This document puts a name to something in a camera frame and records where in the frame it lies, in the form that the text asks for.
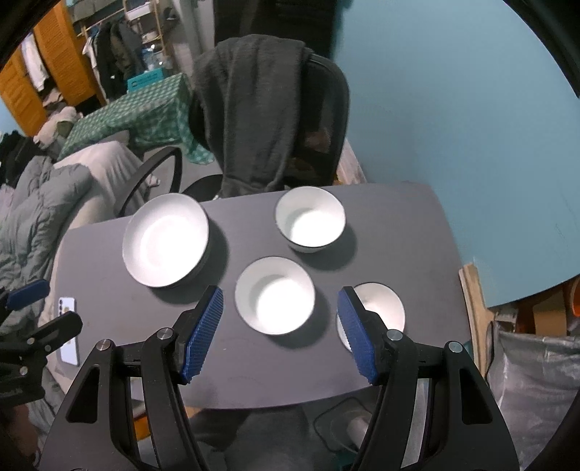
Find black hanging jacket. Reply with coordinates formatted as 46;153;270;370
213;0;338;57

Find wooden shelf rack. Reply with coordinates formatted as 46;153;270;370
122;0;175;71

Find beige pillow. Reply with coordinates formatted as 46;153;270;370
52;140;152;229

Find white smartphone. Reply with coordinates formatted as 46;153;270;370
57;296;82;366

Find dark hanging coats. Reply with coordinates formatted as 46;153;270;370
84;20;146;103

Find black mesh office chair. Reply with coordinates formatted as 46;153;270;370
115;52;352;218

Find dark grey fleece blanket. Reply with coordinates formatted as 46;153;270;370
189;35;309;199

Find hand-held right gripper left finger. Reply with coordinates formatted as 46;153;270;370
40;285;225;471

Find grey quilted duvet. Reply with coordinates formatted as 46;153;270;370
0;156;91;318

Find grey plastic bag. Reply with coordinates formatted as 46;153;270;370
487;317;580;469

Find small white plate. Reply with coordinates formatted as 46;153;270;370
122;193;210;288

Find white hanging shirt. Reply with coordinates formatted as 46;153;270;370
20;34;50;91

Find beige clothes pile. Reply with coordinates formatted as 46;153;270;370
34;105;84;148

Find cardboard box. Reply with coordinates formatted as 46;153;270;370
512;290;572;336

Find wooden board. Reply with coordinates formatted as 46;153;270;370
459;263;494;376

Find white bowl black rim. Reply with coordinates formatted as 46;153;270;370
275;186;346;253
235;256;316;336
336;282;406;353

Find orange round object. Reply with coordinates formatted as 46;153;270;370
564;278;580;318

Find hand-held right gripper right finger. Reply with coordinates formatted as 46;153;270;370
336;286;519;471

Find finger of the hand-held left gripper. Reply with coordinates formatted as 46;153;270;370
0;310;84;363
0;278;50;313

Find orange louvered wardrobe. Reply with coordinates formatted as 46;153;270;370
0;4;107;137

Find black clothes pile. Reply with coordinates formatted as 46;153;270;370
0;130;44;186

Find green checkered tablecloth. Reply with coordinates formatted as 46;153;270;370
58;72;216;166

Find clear water bottle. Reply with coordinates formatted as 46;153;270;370
142;47;164;73

